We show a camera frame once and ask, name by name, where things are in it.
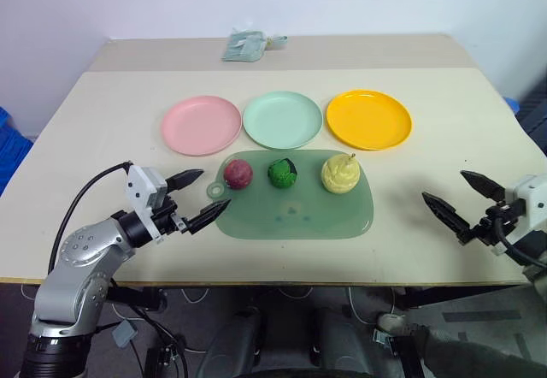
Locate yellow pear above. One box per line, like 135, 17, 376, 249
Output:
321, 152, 362, 196

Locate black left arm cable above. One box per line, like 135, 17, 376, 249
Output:
48, 161, 132, 275

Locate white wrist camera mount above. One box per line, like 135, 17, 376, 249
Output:
503, 174, 547, 243
124, 164, 169, 243

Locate dark rounded shape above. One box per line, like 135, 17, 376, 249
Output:
195, 308, 262, 378

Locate yellow plate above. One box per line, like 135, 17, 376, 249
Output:
325, 89, 415, 152

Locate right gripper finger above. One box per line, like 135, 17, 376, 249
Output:
459, 169, 506, 202
421, 191, 472, 242

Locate grey tag on cable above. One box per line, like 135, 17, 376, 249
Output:
111, 321, 139, 348

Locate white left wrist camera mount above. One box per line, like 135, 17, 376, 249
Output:
124, 164, 169, 243

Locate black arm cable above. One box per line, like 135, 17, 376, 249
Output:
48, 161, 132, 275
493, 214, 547, 269

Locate translucent green cutting board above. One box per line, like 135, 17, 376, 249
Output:
206, 148, 375, 241

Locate white cable under table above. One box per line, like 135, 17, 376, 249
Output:
180, 286, 210, 304

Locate pink plate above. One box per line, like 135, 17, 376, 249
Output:
161, 95, 243, 157

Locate blue plastic crate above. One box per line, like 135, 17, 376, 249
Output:
0, 105, 35, 196

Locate dark red round fruit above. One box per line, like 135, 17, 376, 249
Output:
222, 158, 255, 192

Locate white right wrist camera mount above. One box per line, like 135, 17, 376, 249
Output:
503, 174, 547, 243

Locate black ribbed box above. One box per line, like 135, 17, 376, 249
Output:
514, 77, 547, 157

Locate mint green plate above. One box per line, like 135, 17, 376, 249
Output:
242, 90, 324, 151

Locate green bumpy fruit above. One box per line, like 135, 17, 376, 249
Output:
267, 157, 299, 190

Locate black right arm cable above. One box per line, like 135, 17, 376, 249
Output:
493, 214, 547, 269

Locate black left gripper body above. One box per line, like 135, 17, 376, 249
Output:
150, 195, 191, 238

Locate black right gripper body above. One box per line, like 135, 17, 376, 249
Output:
457, 199, 525, 247

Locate black table frame bar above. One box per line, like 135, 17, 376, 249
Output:
104, 286, 168, 314

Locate folded pale green cloth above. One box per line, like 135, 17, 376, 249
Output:
220, 27, 289, 64

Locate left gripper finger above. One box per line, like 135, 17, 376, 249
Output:
166, 168, 205, 192
185, 198, 232, 236

